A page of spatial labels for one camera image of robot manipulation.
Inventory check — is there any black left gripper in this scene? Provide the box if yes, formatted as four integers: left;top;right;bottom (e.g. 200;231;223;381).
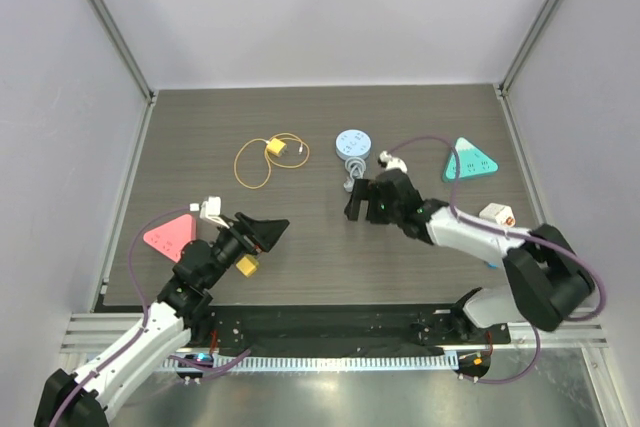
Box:
203;212;287;288

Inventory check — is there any yellow cube plug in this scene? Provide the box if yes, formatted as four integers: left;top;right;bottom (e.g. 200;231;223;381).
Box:
236;254;259;278

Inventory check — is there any round light blue power strip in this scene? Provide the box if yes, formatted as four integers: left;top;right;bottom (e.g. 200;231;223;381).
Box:
335;129;372;160

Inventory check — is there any yellow charging cable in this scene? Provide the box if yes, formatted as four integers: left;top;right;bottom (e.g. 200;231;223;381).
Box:
233;133;311;190

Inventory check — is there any pink triangular power socket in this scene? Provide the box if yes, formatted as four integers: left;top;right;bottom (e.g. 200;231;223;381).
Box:
143;214;196;263

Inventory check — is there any teal triangular power socket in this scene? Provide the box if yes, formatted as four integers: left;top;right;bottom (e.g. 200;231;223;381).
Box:
442;137;499;183

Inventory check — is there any white cube plug with sticker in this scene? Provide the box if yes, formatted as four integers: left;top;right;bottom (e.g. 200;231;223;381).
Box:
478;203;516;227

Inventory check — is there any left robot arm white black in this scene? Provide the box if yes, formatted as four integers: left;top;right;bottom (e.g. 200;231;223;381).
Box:
34;212;290;426

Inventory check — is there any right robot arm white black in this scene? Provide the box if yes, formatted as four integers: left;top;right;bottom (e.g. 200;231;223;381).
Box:
344;169;596;343

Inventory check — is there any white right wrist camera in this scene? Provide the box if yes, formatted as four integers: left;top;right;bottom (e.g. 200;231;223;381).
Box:
377;150;408;173

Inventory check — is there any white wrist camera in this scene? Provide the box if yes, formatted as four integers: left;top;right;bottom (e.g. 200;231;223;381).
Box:
377;150;408;173
189;196;231;229

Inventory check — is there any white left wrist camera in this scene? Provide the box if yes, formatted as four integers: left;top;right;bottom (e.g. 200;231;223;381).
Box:
189;196;231;229

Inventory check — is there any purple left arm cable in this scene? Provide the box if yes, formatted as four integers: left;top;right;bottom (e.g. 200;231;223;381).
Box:
49;205;251;427

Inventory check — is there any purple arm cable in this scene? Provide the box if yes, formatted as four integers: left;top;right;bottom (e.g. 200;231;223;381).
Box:
389;134;609;384
49;205;251;427

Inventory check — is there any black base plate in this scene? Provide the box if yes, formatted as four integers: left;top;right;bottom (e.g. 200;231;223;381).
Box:
200;303;510;349

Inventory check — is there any slotted cable duct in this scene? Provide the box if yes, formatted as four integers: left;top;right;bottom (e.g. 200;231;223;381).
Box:
164;352;460;373

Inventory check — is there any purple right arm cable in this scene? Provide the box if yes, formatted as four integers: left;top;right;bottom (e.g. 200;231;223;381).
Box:
389;134;609;384

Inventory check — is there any aluminium frame rail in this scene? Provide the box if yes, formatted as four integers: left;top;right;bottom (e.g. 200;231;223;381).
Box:
87;0;154;104

